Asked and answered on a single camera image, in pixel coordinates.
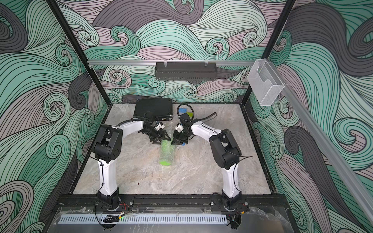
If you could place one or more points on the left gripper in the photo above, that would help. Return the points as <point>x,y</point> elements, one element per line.
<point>163,137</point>

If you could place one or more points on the black wall-mounted tray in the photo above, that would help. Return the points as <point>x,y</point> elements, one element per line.
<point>186,72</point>

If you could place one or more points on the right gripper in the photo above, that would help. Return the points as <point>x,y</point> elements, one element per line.
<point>177,140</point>

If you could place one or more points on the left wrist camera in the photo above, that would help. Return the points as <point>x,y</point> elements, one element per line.
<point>159,125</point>

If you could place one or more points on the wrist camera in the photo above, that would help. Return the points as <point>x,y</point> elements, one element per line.
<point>159,125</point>
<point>179,127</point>

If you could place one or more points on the clear acrylic wall bin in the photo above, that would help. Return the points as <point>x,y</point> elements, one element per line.
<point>265,82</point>

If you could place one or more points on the white slotted cable duct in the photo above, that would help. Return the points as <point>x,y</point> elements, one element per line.
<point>145,219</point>

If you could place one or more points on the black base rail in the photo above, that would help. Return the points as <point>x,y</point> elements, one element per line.
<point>208,200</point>

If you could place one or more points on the black carrying case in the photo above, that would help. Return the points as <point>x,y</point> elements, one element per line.
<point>162,108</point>

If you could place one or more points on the aluminium back rail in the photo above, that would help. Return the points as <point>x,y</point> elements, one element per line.
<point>133,62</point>

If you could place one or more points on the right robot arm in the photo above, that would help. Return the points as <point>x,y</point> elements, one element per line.
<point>225,150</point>

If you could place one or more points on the green plastic wine glass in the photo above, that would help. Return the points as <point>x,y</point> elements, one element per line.
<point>166,153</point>

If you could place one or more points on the aluminium right side rail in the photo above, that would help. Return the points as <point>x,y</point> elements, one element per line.
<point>348,176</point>

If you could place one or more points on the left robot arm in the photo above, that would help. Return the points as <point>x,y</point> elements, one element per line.
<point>107,148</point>

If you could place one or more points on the clear bubble wrap sheet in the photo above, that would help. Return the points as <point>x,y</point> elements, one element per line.
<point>170,131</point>

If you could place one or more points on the aluminium rail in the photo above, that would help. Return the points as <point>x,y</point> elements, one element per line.
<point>348,176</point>
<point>133,62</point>

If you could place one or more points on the blue toy brick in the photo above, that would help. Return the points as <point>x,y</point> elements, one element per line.
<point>182,110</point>

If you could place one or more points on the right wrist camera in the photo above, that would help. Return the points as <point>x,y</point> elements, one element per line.
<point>179,127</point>

